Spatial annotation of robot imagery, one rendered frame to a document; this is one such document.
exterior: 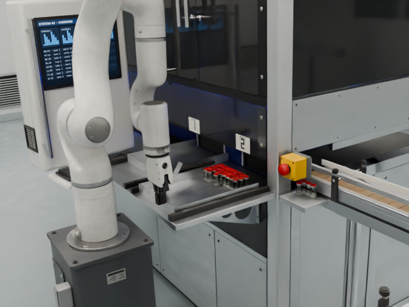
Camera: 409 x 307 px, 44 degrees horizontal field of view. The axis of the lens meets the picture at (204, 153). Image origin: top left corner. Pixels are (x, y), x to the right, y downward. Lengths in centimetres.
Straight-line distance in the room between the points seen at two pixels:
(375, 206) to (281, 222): 37
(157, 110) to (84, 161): 26
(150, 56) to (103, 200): 44
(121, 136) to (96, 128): 118
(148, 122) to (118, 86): 99
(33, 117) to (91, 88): 99
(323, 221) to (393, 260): 56
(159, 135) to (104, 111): 22
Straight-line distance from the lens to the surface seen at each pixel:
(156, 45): 150
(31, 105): 237
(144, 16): 149
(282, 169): 168
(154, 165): 159
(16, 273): 330
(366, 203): 166
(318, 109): 182
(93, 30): 142
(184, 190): 184
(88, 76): 142
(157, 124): 154
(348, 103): 193
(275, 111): 170
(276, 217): 183
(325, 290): 218
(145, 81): 152
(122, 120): 255
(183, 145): 230
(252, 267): 205
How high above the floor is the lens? 159
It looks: 18 degrees down
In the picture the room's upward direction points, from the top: 3 degrees counter-clockwise
